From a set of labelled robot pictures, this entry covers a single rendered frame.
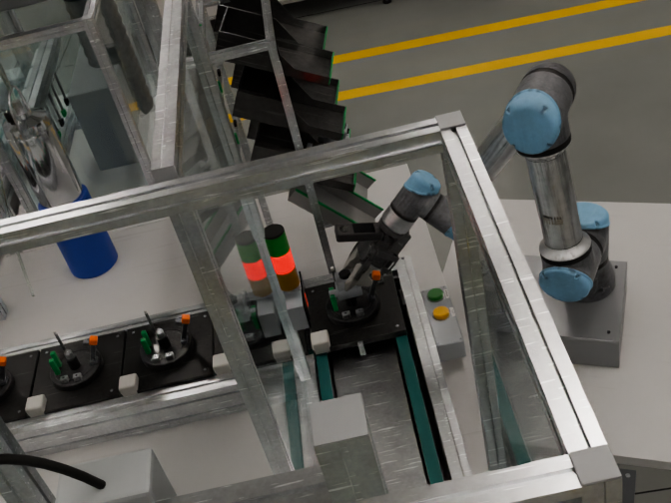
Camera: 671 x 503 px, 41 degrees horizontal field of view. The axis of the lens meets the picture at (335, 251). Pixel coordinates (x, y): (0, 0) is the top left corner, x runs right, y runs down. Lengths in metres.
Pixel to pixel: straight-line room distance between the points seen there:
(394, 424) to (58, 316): 1.19
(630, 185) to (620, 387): 2.10
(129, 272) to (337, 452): 1.99
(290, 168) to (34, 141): 1.70
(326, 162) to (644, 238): 1.68
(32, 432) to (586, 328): 1.39
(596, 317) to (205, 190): 1.38
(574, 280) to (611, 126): 2.61
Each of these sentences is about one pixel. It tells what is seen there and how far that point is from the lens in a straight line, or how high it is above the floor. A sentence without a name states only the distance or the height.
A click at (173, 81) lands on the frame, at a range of 1.31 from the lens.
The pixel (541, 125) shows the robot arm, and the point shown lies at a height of 1.55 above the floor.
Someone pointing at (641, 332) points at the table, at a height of 0.86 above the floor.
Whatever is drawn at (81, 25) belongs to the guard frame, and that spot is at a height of 1.54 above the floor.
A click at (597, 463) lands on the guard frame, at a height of 1.99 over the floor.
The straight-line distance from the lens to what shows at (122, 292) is 2.84.
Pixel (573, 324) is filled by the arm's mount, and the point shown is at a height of 0.95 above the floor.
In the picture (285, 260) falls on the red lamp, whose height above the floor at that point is 1.35.
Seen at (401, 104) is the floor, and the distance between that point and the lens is 5.01.
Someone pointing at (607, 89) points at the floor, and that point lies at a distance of 4.92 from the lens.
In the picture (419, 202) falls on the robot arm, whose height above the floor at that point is 1.29.
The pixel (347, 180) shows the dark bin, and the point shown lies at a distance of 2.40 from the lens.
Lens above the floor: 2.56
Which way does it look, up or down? 39 degrees down
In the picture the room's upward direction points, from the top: 15 degrees counter-clockwise
